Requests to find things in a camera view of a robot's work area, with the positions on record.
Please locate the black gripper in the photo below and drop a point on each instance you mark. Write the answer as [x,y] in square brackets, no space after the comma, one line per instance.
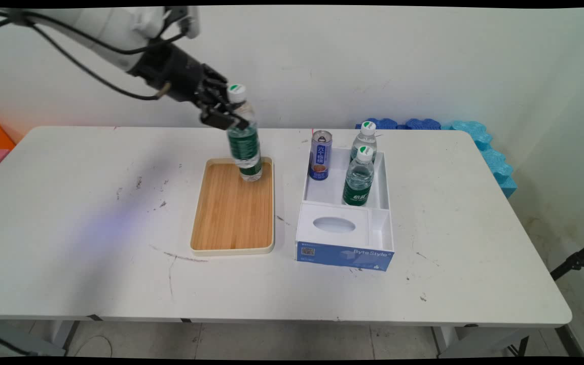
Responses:
[173,71]

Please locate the water bottle with green label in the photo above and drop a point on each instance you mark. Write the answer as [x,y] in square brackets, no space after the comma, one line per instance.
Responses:
[358,182]
[245,147]
[365,139]

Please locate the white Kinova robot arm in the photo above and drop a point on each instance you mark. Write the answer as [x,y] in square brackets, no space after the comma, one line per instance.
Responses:
[104,25]

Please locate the wooden tray with cream rim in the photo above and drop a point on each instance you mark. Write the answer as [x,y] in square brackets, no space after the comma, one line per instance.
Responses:
[233,208]

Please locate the blue drink can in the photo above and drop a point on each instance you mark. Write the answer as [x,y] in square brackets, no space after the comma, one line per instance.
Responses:
[320,157]

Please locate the blue foam mat piece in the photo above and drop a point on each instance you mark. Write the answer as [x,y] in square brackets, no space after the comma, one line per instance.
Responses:
[380,123]
[424,123]

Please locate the white and blue cardboard box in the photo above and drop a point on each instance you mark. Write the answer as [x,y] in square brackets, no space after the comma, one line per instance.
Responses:
[342,238]

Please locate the light blue foam mat strip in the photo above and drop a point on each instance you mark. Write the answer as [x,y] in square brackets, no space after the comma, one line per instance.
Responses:
[495,157]

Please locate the white table leg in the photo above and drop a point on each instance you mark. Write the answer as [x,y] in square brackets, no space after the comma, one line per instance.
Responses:
[59,334]

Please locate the black tripod leg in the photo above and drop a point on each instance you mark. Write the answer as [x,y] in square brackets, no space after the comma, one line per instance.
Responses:
[576,261]

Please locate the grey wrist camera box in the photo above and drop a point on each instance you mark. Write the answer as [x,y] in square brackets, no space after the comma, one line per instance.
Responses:
[189,23]

